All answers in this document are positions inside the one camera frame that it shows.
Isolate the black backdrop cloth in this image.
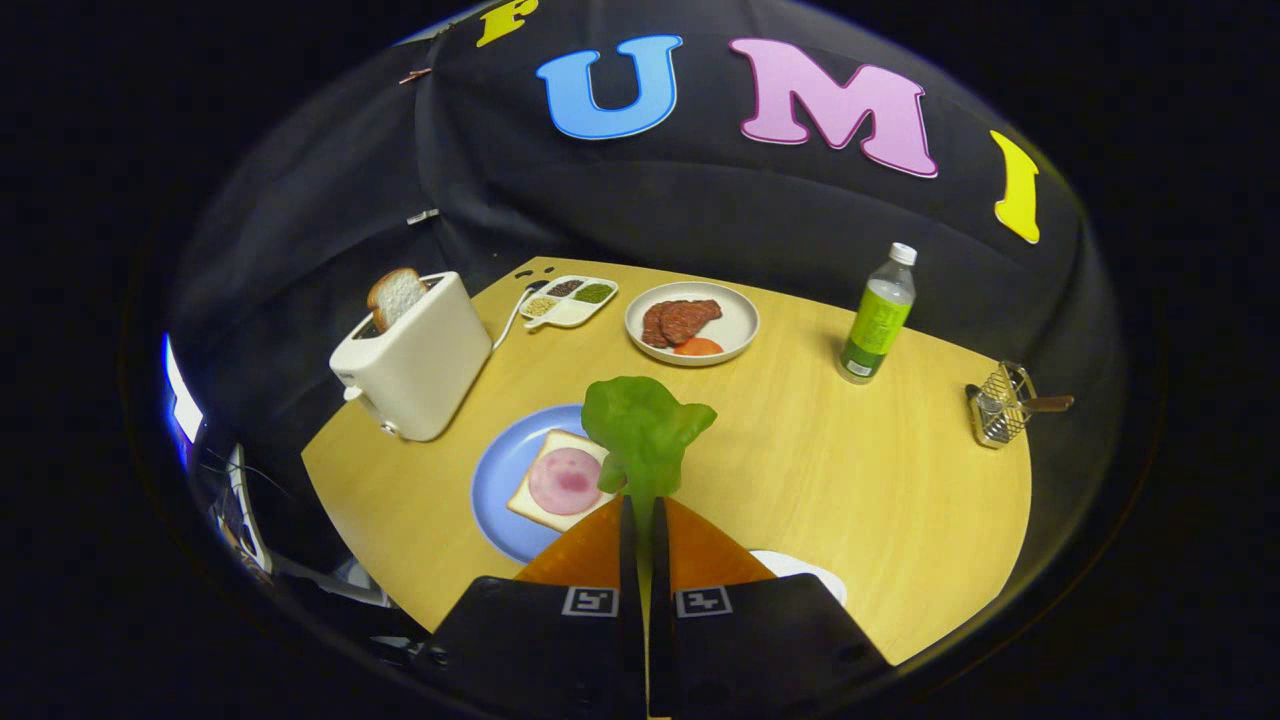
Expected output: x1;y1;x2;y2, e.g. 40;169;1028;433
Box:
165;0;1131;561

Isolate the thick toast bread slice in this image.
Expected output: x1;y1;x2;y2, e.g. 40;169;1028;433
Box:
366;267;429;334

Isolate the beige round plate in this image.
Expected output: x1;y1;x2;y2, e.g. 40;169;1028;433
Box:
624;281;761;367

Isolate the green lettuce leaf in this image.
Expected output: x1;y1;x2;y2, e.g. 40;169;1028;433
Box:
581;376;718;541

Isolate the white frame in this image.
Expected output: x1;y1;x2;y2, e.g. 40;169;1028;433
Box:
228;445;273;573

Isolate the thin bread slice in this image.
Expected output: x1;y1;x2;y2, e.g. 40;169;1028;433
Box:
506;429;626;533

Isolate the pink ham slice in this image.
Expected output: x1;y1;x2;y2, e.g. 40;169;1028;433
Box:
528;447;604;517

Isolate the green label drink bottle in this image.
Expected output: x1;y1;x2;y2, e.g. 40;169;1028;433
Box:
838;242;919;385

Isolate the white toaster cable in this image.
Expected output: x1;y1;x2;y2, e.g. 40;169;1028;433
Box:
492;285;536;351

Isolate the small white plate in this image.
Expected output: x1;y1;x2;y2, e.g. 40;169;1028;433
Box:
750;549;849;607

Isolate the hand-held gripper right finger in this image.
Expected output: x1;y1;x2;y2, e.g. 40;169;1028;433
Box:
650;497;891;719

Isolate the metal wire basket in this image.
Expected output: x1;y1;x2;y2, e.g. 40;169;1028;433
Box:
966;361;1038;450

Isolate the lit monitor screen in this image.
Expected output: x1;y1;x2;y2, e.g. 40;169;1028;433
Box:
162;333;206;446

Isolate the blue round plate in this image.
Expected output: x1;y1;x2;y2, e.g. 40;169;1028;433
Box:
470;404;621;564

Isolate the white toaster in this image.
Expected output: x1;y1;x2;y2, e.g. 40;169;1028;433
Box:
329;271;494;443

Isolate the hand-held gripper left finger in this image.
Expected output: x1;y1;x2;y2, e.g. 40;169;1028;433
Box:
425;495;649;720

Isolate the white divided seasoning tray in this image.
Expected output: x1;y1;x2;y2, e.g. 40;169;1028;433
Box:
518;275;619;330

